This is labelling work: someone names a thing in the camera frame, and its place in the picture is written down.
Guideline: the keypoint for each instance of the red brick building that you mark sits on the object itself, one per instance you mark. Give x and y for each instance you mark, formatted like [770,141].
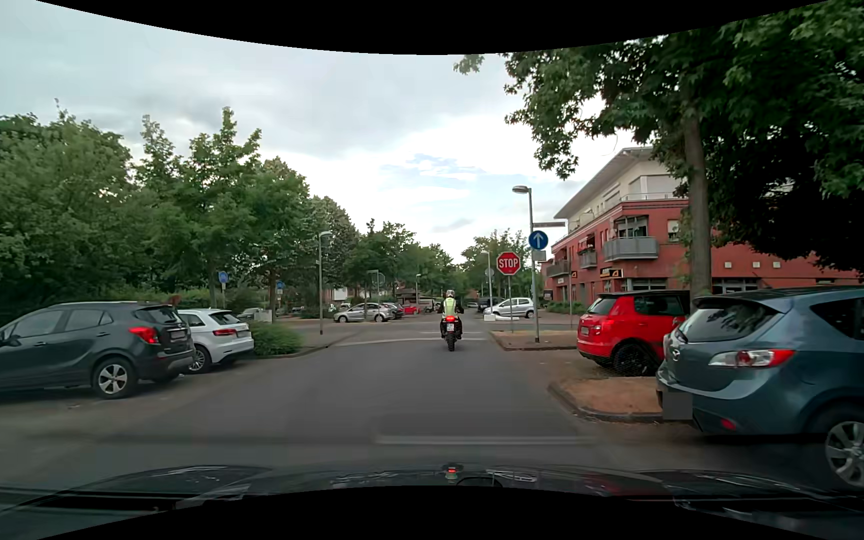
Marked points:
[642,259]

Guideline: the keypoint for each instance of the lamp post with blue sign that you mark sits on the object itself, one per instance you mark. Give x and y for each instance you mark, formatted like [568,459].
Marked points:
[533,255]

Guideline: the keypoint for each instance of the blue round road sign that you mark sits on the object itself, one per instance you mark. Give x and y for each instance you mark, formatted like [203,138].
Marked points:
[223,281]

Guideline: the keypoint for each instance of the bare earth tree bed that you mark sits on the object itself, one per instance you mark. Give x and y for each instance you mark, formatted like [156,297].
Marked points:
[612,396]
[533,340]

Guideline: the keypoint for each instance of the group of trees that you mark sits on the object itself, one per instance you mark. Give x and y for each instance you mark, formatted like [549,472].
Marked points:
[432,262]

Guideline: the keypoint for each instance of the grey asphalt road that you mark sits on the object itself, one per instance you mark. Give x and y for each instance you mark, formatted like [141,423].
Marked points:
[372,390]

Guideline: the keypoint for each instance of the silver car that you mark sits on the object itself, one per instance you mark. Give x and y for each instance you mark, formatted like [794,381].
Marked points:
[363,313]

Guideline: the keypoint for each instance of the large tree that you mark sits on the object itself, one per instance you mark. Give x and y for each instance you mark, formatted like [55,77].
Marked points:
[762,135]

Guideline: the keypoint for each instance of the white car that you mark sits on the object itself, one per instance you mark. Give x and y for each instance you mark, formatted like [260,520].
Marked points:
[511,307]
[214,335]

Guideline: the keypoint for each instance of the blue-grey car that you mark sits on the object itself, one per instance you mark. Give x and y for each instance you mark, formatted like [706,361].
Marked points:
[784,367]

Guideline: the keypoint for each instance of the green bush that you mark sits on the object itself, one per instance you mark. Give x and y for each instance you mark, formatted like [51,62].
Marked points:
[274,339]

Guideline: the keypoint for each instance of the row of trees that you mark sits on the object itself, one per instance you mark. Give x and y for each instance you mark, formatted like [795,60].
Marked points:
[102,217]

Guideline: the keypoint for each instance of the car's own bonnet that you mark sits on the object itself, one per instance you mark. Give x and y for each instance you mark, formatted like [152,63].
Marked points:
[432,495]

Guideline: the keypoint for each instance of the red car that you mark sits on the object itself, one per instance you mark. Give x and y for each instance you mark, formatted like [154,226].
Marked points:
[410,308]
[627,330]

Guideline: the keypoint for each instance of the person on motorcycle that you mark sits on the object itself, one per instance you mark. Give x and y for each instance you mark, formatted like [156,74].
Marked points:
[451,319]

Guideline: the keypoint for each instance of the red stop sign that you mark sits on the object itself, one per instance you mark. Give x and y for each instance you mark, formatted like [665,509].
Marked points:
[508,264]

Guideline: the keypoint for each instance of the dark grey car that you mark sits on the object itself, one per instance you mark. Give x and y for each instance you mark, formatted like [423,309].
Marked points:
[72,349]

